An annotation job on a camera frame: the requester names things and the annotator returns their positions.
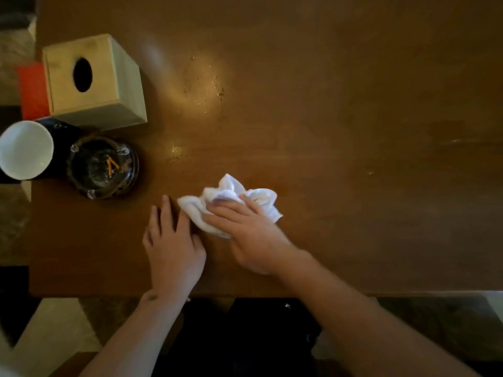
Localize orange box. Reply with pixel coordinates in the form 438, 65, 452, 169
18, 63, 51, 121

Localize person's right hand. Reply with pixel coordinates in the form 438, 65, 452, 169
201, 194, 299, 275

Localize person's left forearm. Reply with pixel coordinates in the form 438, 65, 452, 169
79, 290, 190, 377

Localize wooden tissue box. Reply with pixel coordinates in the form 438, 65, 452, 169
42, 34, 148, 131

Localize black cup white inside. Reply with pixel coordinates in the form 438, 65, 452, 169
0, 118, 83, 182

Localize white tissue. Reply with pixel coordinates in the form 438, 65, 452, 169
177, 174, 283, 239

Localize person's dark trousers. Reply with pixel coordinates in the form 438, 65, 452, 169
153, 297, 350, 377

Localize person's left hand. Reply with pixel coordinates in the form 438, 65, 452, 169
142, 195, 207, 301

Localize person's right forearm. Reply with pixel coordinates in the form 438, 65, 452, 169
275, 249, 482, 377

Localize round glass ashtray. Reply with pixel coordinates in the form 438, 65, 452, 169
66, 136, 140, 200

